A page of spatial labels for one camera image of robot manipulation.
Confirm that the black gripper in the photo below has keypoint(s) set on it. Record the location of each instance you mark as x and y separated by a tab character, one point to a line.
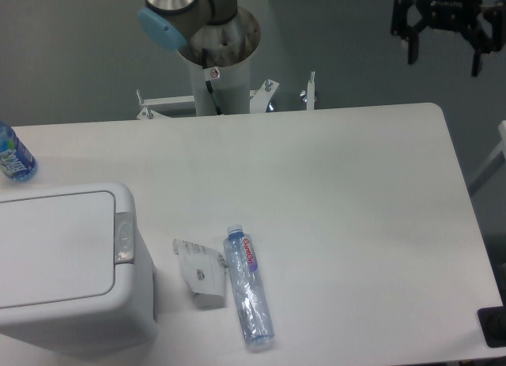
451	15

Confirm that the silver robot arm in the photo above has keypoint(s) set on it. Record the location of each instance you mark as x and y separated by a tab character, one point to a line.
172	23

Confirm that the white plastic trash can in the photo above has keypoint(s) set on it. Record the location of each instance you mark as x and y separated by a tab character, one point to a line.
126	315

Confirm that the white trash can lid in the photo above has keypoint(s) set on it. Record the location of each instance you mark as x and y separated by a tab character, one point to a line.
56	248

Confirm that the clear empty water bottle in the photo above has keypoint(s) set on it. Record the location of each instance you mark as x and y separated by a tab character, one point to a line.
248	290

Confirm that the white crumpled paper carton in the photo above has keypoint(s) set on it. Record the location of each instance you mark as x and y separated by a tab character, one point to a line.
203	269

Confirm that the grey lid push button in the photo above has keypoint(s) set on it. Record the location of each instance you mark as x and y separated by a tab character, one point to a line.
124	236

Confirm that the blue labelled water bottle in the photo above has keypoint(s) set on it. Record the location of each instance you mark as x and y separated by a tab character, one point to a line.
17	163

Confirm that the white frame at right edge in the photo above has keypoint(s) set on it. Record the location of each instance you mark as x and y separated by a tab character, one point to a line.
494	160

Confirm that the white pedestal base frame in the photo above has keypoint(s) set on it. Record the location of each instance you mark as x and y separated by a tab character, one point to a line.
259	101

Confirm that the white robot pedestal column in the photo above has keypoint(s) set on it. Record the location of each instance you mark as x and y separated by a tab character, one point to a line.
221	69

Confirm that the black table clamp mount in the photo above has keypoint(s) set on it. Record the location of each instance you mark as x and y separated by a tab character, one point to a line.
492	321

